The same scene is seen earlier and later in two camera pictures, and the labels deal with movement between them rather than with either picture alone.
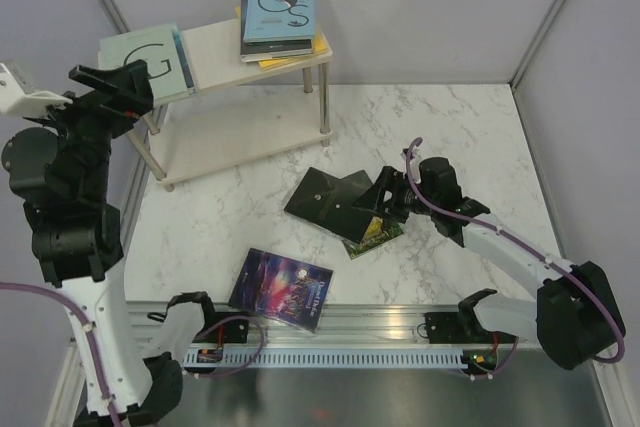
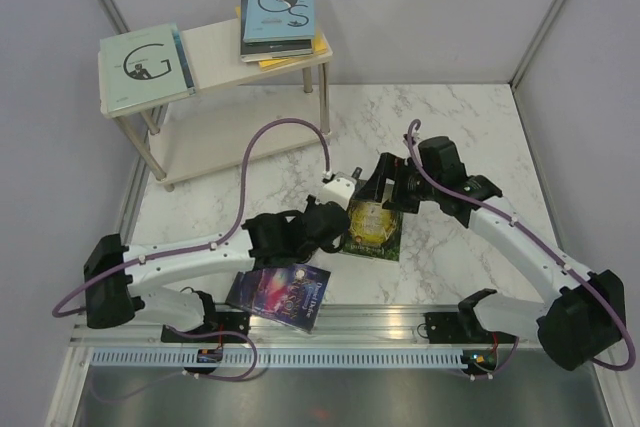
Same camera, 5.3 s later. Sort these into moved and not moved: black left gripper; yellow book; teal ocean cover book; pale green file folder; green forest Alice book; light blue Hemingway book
Moved: black left gripper; green forest Alice book
Not moved: light blue Hemingway book; teal ocean cover book; yellow book; pale green file folder
